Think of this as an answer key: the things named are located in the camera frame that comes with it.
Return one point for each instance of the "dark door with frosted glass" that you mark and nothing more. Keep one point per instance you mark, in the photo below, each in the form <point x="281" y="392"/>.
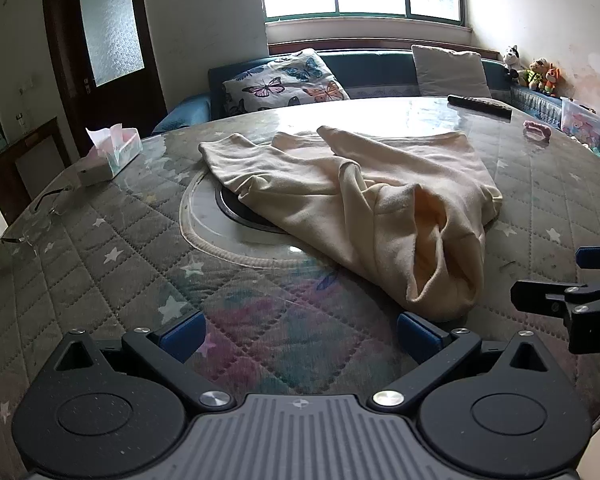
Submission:
<point x="100" y="45"/>

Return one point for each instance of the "tissue box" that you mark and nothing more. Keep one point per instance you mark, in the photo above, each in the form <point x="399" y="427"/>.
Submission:
<point x="112" y="152"/>

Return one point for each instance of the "butterfly print pillow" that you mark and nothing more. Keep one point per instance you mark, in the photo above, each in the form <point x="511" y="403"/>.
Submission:
<point x="285" y="82"/>

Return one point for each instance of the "black round stove insert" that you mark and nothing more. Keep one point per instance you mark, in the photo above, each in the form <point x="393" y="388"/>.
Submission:
<point x="230" y="210"/>

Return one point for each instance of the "dark wooden cabinet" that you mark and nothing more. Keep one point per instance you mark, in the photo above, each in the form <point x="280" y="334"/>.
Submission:
<point x="0" y="180"/>

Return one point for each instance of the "small pink object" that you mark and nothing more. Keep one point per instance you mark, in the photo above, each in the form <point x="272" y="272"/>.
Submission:
<point x="537" y="132"/>

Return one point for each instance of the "black remote control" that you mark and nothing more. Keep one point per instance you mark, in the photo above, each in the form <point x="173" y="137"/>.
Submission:
<point x="480" y="105"/>

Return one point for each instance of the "blue sofa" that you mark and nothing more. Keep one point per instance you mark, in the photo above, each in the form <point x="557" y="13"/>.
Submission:
<point x="375" y="67"/>

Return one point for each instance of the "plain white pillow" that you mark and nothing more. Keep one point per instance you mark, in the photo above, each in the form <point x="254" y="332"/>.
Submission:
<point x="450" y="72"/>

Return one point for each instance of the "black and white plush dog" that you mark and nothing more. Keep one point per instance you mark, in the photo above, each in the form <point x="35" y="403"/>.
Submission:
<point x="511" y="62"/>

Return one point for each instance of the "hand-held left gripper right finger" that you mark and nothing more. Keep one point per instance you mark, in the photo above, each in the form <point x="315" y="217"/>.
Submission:
<point x="420" y="335"/>

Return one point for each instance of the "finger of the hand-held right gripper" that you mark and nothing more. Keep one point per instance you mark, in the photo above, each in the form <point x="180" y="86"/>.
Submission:
<point x="535" y="297"/>
<point x="595" y="257"/>

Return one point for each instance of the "orange plush fox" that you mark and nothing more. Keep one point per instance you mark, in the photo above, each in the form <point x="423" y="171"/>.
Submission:
<point x="552" y="80"/>

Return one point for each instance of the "plush toy with green vest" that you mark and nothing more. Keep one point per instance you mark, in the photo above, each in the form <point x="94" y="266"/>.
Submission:
<point x="536" y="75"/>

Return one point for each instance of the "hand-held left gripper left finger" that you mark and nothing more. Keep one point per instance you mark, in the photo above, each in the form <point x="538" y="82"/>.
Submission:
<point x="182" y="335"/>

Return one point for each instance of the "clear plastic storage box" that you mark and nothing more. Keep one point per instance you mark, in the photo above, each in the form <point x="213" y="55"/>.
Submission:
<point x="582" y="120"/>

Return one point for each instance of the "eyeglasses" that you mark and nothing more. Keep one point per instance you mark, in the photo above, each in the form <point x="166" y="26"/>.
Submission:
<point x="54" y="199"/>

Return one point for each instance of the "cream knit garment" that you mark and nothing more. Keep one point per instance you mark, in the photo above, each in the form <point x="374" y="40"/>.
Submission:
<point x="380" y="210"/>

